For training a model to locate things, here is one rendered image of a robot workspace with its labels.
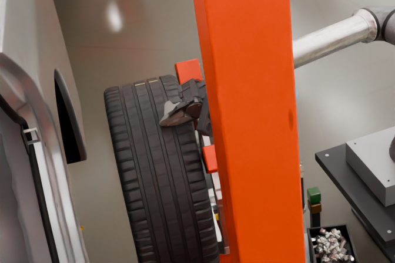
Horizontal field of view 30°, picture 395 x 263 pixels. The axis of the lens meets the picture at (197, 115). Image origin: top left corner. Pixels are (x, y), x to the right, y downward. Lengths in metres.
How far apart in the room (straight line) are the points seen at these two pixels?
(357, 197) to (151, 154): 1.23
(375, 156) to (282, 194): 1.50
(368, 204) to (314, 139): 0.89
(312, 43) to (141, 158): 0.64
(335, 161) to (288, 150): 1.68
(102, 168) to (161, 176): 1.83
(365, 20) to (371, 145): 0.85
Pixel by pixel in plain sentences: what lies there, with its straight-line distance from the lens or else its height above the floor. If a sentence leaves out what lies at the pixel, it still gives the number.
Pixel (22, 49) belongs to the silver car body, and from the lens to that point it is 1.65.
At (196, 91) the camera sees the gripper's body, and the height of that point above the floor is 1.26.
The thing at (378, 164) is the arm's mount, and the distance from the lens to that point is 3.08.
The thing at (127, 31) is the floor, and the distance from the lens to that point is 5.06.
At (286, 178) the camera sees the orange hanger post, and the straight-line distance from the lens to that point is 1.62.
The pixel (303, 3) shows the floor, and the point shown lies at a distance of 5.12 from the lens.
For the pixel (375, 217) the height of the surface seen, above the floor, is 0.30.
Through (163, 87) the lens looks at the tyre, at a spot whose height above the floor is 1.17.
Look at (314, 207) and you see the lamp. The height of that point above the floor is 0.60.
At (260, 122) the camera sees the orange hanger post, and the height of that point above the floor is 1.48.
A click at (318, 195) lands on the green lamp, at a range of 2.56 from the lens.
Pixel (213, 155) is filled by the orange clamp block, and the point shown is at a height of 1.11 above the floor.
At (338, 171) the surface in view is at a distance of 3.20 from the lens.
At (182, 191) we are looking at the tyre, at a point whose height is 1.03.
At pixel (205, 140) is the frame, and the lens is 2.13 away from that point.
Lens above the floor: 2.38
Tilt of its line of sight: 35 degrees down
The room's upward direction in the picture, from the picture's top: 9 degrees counter-clockwise
